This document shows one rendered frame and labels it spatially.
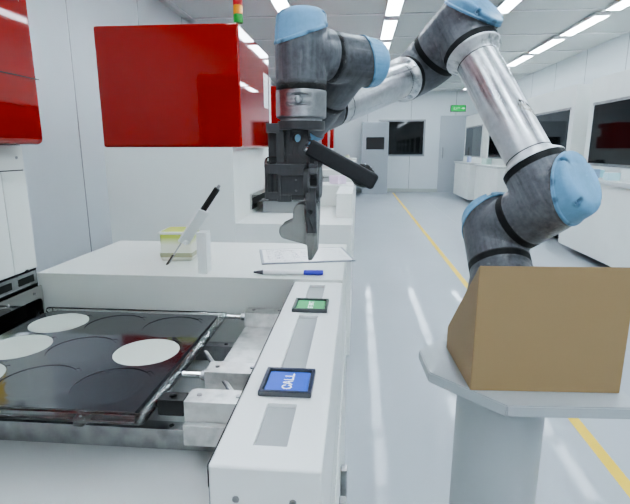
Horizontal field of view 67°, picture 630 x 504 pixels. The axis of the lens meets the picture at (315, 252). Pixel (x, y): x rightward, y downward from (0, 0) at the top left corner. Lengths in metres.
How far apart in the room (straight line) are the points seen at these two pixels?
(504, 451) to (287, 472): 0.62
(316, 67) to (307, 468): 0.52
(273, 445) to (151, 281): 0.61
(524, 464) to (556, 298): 0.33
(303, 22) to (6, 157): 0.62
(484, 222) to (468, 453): 0.44
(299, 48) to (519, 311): 0.52
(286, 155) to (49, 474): 0.52
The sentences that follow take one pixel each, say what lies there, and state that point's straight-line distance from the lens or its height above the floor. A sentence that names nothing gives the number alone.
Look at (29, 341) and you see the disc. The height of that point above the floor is 0.90.
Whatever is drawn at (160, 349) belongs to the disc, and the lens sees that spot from 0.81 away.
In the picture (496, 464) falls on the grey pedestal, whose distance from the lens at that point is 0.99.
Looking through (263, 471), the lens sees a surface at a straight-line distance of 0.42.
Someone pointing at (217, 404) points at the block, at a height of 0.91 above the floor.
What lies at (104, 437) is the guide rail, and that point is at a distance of 0.74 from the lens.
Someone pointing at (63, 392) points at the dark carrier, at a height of 0.90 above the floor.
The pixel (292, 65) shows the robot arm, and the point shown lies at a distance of 0.71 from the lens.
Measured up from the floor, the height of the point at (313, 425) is 0.96.
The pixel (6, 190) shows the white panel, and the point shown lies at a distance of 1.06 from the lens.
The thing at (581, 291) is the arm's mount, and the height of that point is 0.99.
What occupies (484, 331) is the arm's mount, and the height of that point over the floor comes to 0.92.
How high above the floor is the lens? 1.21
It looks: 12 degrees down
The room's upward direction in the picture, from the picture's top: straight up
